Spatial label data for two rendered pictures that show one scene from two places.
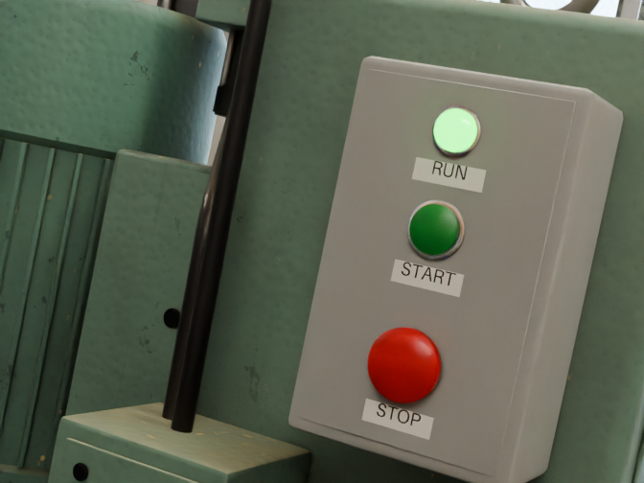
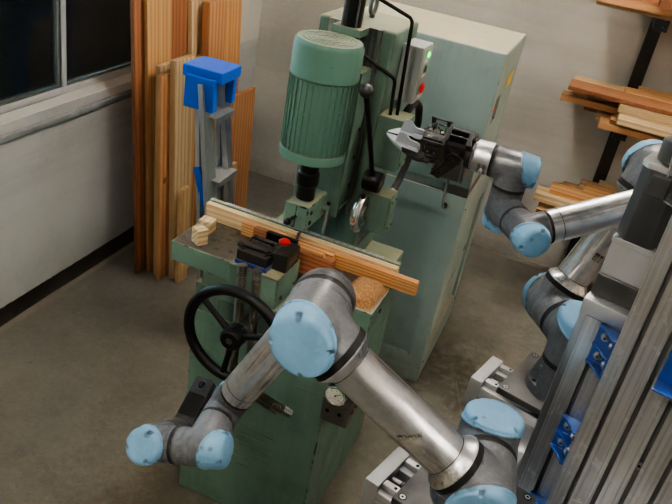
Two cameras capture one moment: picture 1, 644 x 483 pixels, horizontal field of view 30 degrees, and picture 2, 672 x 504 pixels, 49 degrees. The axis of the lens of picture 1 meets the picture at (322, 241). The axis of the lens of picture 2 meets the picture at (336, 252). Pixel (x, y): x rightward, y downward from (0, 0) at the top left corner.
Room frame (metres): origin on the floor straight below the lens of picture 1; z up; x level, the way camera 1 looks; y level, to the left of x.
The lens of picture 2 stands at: (0.92, 1.98, 1.92)
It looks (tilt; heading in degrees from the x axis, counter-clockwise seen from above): 29 degrees down; 262
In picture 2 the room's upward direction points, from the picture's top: 11 degrees clockwise
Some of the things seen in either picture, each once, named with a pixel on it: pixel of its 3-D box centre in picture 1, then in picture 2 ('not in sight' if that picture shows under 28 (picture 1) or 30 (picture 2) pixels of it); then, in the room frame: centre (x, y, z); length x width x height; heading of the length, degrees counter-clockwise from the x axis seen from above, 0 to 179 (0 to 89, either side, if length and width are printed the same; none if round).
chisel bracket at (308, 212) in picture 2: not in sight; (306, 210); (0.76, 0.15, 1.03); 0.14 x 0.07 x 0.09; 64
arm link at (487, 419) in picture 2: not in sight; (487, 438); (0.42, 0.96, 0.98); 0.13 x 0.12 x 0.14; 73
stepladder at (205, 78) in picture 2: not in sight; (213, 211); (1.06, -0.65, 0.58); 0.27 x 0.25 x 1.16; 158
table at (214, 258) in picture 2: not in sight; (275, 276); (0.82, 0.26, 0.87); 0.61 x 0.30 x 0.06; 154
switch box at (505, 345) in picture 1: (454, 268); (413, 71); (0.51, -0.06, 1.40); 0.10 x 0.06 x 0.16; 64
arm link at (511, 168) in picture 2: not in sight; (514, 168); (0.34, 0.47, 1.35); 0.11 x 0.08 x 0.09; 154
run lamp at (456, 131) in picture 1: (454, 130); not in sight; (0.48, -0.04, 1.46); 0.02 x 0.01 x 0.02; 64
